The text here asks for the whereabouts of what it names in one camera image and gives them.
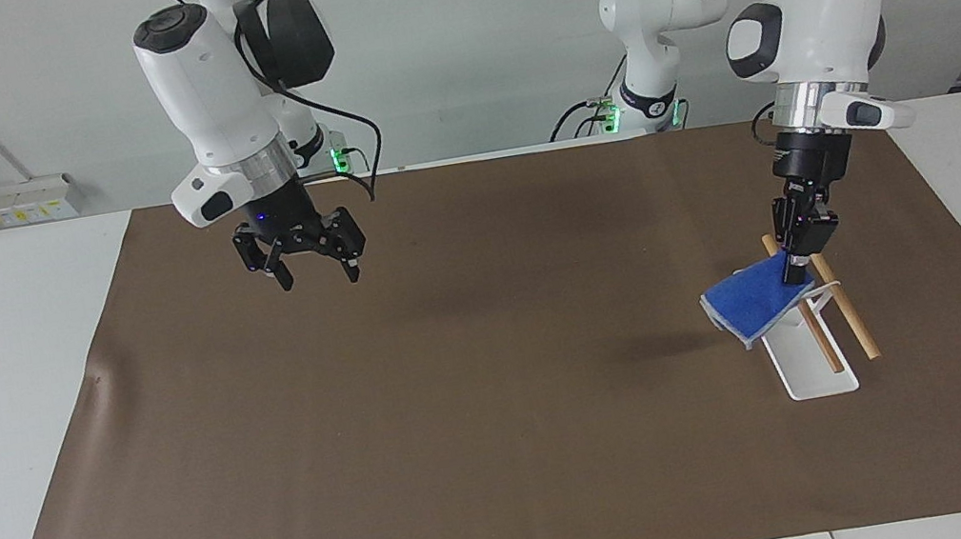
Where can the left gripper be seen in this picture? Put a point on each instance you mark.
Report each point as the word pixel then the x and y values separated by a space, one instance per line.
pixel 810 155

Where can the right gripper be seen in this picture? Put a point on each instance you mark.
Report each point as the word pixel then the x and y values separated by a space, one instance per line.
pixel 279 213

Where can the blue towel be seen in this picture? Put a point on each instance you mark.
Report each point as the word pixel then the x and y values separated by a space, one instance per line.
pixel 755 298

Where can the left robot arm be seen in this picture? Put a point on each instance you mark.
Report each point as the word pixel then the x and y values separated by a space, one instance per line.
pixel 826 12

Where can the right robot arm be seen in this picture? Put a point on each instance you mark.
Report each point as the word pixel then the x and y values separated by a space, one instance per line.
pixel 206 91

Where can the white and wooden towel rack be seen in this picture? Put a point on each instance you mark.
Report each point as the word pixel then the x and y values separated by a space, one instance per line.
pixel 811 376

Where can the white wall socket box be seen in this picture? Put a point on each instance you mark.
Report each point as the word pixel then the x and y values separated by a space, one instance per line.
pixel 36 203

